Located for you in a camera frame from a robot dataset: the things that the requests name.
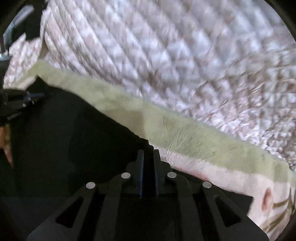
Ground quilted floral beige comforter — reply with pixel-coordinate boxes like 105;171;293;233
4;1;295;170

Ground floral fleece blanket green border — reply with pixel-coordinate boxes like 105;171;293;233
14;61;295;240

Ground black pants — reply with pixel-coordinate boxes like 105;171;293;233
1;78;257;240

